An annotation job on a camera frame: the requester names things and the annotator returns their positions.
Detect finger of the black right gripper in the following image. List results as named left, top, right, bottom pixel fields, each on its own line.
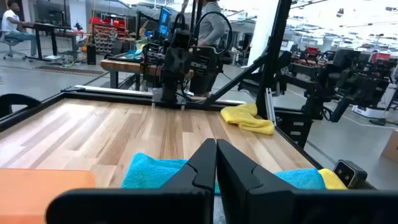
left=167, top=62, right=178, bottom=90
left=177, top=62, right=189, bottom=90

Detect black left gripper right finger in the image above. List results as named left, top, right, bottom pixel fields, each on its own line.
left=216, top=139, right=296, bottom=194

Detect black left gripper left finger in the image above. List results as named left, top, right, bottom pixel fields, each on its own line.
left=160, top=138, right=217, bottom=191

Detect blue microfiber towel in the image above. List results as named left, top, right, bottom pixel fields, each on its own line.
left=120, top=151, right=220, bottom=195
left=273, top=167, right=326, bottom=190

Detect orange plastic tray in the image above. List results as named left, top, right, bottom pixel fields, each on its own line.
left=0, top=167, right=96, bottom=224

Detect yellow microfiber towel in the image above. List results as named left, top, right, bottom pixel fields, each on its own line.
left=317, top=167, right=348, bottom=190
left=220, top=103, right=275, bottom=136

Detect person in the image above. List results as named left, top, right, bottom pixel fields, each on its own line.
left=1, top=1, right=38, bottom=57
left=189, top=0, right=229, bottom=97

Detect blue cloth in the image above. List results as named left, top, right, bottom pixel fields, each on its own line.
left=126, top=49, right=144, bottom=61

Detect wooden background table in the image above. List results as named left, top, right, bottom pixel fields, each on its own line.
left=99, top=58, right=195, bottom=91

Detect blue lit monitor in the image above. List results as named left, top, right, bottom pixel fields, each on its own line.
left=158, top=6, right=174, bottom=37

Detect white panel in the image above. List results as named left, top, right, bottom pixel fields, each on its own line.
left=247, top=0, right=280, bottom=68

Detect red storage bin rack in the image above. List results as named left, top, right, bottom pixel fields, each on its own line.
left=89, top=14, right=130, bottom=55

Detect small black box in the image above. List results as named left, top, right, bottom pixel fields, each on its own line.
left=86, top=45, right=97, bottom=65

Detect black standing desk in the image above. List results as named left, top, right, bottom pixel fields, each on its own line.
left=29, top=22, right=78, bottom=62

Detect dark computer monitor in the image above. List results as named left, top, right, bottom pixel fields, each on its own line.
left=35, top=0, right=68, bottom=24

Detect cardboard box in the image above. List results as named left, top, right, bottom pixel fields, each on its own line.
left=381, top=129, right=398, bottom=163

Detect office chair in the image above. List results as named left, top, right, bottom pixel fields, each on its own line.
left=0, top=32, right=29, bottom=62

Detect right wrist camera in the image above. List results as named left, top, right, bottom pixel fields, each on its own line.
left=170, top=29, right=193, bottom=48

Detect black right camera cable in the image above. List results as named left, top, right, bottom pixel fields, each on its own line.
left=192, top=11, right=233, bottom=55

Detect small black table camera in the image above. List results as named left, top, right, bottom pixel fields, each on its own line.
left=332, top=159, right=368, bottom=189

